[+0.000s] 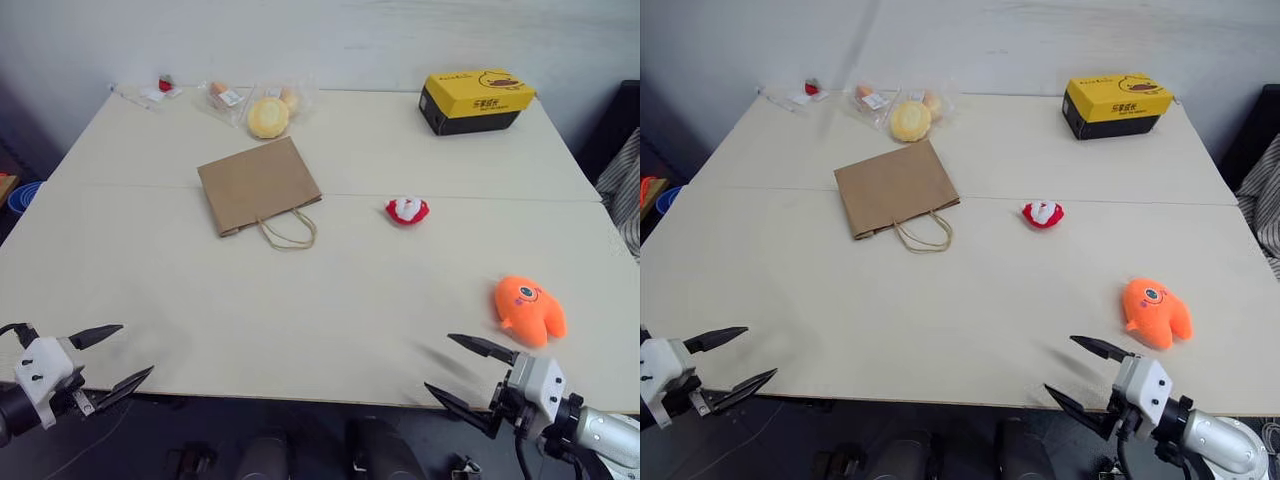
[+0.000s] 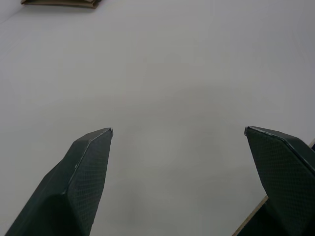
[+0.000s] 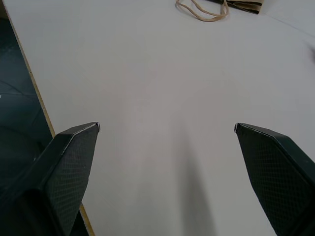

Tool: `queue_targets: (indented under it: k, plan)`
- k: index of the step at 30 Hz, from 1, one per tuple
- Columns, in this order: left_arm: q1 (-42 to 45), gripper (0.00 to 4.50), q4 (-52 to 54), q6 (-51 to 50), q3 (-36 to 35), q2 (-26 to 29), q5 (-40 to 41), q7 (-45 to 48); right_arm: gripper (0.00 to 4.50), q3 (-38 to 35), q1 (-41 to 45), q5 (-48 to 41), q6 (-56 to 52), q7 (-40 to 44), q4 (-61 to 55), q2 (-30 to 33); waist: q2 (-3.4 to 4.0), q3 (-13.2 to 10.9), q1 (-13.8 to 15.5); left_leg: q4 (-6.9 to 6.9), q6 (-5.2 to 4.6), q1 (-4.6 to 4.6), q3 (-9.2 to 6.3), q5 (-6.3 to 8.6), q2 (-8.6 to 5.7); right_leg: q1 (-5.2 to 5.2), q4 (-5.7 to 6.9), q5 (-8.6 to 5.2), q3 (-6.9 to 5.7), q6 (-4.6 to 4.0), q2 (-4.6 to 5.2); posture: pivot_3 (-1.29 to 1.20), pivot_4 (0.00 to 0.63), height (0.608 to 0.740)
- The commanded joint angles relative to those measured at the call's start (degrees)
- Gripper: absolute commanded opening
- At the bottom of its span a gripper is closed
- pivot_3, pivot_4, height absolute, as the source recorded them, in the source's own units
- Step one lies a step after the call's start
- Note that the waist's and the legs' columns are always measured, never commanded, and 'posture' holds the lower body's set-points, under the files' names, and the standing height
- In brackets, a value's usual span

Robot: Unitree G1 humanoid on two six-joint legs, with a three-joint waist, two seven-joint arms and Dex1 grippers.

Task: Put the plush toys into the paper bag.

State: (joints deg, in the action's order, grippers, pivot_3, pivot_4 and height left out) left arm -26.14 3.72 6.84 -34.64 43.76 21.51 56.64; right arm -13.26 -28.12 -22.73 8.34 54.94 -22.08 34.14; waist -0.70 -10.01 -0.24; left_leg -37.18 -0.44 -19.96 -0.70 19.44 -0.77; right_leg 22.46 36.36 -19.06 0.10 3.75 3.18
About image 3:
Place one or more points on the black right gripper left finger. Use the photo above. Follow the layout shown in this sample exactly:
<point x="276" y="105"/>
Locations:
<point x="61" y="177"/>

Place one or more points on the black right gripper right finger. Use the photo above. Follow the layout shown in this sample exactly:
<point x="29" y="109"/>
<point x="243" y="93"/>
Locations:
<point x="273" y="172"/>

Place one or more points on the brown paper bag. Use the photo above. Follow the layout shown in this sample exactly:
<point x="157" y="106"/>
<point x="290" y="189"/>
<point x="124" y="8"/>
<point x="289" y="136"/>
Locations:
<point x="242" y="5"/>

